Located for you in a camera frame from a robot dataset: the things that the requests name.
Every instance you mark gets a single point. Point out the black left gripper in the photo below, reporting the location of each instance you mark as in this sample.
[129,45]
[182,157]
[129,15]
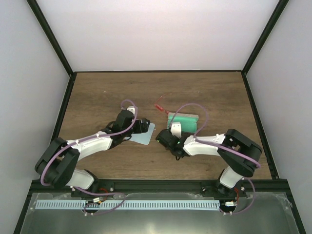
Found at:
[145,126]

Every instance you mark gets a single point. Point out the light blue cleaning cloth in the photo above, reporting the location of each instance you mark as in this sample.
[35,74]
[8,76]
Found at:
[143,138]

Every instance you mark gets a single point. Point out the pink transparent sunglasses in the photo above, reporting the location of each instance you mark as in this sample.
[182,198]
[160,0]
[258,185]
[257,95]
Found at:
[158,106]

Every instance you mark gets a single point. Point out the grey case green lining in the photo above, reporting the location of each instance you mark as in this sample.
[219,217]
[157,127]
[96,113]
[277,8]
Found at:
[188,122]

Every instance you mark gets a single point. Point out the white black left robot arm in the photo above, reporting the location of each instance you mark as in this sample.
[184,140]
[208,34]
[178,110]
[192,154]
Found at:
[57,165]

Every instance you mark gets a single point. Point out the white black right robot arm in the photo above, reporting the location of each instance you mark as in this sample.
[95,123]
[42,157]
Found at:
[239,152]

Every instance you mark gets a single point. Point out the grey metal front panel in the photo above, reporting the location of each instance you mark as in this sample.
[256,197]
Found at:
[260,213]

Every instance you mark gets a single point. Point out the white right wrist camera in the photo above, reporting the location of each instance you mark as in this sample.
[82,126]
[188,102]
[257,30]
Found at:
[176,129]

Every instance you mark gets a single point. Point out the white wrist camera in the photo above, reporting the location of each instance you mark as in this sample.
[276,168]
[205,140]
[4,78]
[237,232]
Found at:
[176,129]
[132,109]

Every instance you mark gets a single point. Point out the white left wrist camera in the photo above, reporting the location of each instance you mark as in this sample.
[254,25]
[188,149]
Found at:
[132,109]

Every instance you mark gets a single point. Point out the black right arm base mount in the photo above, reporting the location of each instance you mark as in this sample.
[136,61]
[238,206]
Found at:
[213,188]

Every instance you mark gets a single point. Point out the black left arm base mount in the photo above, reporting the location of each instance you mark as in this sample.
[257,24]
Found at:
[99,186]

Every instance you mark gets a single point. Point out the light blue slotted cable duct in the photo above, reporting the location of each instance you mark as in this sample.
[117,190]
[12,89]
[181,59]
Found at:
[206,205]

